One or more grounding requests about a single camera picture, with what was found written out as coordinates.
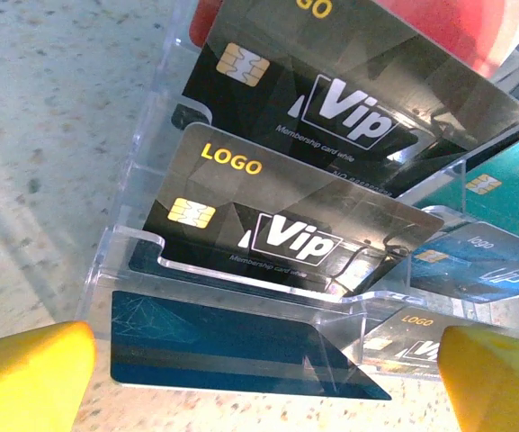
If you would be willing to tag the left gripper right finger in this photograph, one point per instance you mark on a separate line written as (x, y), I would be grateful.
(502, 387)

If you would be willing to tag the teal card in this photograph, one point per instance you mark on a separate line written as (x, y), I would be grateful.
(511, 180)

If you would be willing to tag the clear acrylic card stand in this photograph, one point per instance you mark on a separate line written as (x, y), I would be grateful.
(119, 270)

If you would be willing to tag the blue VIP card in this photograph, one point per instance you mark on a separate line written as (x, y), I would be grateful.
(479, 265)

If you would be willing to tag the dark blue striped card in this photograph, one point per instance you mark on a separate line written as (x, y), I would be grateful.
(223, 351)

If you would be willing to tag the red card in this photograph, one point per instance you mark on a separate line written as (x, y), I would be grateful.
(466, 27)

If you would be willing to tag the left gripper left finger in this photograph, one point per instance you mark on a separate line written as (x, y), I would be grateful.
(25, 382)

